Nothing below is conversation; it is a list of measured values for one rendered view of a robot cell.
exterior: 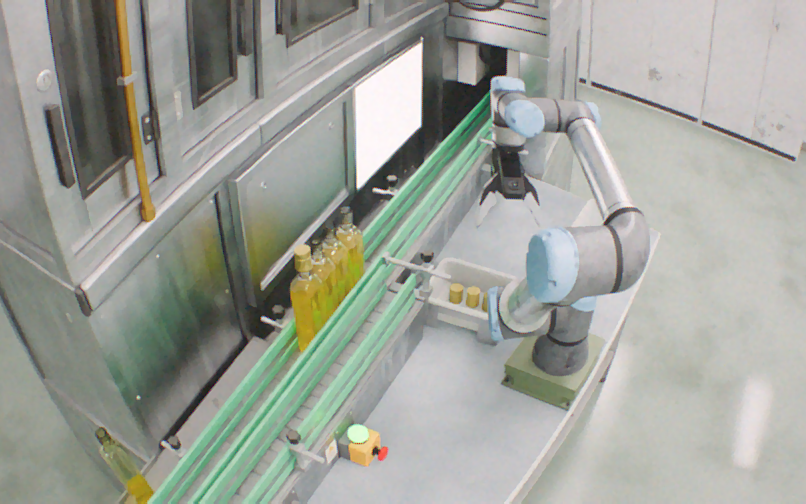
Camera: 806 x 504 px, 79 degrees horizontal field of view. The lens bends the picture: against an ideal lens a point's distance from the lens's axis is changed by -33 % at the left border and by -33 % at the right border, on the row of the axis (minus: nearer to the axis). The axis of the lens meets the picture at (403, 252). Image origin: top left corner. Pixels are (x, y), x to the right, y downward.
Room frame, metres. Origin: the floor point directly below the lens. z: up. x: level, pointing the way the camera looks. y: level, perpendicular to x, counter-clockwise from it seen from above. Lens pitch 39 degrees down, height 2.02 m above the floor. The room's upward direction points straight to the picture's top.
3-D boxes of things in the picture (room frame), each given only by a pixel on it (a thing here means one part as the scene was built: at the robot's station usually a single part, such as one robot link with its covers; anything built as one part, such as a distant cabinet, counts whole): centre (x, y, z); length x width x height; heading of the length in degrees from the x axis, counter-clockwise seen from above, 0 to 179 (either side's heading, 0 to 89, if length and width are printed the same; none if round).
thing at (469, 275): (1.32, -0.17, 0.80); 0.22 x 0.17 x 0.09; 64
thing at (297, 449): (0.70, 0.18, 0.94); 0.07 x 0.04 x 0.13; 64
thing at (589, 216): (1.63, -0.63, 0.78); 0.22 x 0.17 x 0.09; 146
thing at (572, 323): (1.08, -0.38, 1.00); 0.13 x 0.12 x 0.14; 96
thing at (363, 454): (0.84, 0.09, 0.79); 0.07 x 0.07 x 0.07; 64
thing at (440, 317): (1.33, -0.15, 0.79); 0.27 x 0.17 x 0.08; 64
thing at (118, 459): (0.55, 0.56, 1.01); 0.06 x 0.06 x 0.26; 49
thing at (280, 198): (1.50, 0.14, 1.15); 0.90 x 0.03 x 0.34; 154
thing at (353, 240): (1.23, 0.12, 0.99); 0.06 x 0.06 x 0.21; 65
